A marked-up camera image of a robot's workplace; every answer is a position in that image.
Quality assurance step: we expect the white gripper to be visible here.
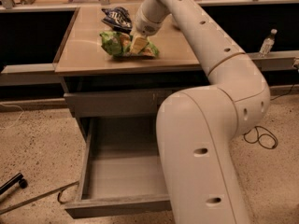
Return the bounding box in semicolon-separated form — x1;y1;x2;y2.
130;7;164;54

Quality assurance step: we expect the green rice chip bag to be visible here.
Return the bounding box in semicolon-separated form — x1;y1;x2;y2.
99;31;159;58

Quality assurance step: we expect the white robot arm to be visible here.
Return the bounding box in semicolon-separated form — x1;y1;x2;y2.
135;0;270;224

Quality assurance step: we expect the blue chip bag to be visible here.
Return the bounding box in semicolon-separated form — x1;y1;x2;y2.
102;7;133;34

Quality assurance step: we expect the closed top drawer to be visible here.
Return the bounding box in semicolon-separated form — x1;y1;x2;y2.
64;89;172;118

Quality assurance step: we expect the open middle drawer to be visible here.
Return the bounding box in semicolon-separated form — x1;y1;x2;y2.
65;116;171;218

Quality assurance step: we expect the grey drawer cabinet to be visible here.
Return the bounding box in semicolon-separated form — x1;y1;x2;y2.
52;2;219;219

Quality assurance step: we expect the clear plastic water bottle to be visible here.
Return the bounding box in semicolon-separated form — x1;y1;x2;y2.
259;29;278;57

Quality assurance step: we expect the black chair caster leg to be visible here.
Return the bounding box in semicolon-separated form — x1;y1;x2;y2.
0;173;28;195

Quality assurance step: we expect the grey window ledge rail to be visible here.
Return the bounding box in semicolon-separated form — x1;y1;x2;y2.
0;63;60;87

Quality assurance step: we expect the white floor cable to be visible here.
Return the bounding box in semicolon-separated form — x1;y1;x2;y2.
0;102;25;130

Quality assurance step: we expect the black power adapter cable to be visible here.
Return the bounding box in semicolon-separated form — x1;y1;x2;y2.
242;125;278;150

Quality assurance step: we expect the grey floor cable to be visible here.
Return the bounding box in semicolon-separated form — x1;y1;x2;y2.
0;180;80;216

